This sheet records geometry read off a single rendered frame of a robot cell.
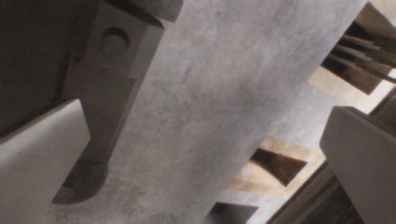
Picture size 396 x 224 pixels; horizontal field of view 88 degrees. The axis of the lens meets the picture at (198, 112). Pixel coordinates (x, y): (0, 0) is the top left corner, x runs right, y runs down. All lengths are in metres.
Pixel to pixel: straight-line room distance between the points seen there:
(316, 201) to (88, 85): 0.49
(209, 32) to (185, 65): 0.12
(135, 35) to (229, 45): 0.35
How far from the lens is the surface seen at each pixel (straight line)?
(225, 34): 0.66
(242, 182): 1.09
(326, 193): 0.48
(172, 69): 0.65
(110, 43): 0.37
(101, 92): 0.47
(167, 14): 0.44
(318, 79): 0.92
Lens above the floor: 0.60
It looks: 55 degrees down
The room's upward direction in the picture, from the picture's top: 155 degrees clockwise
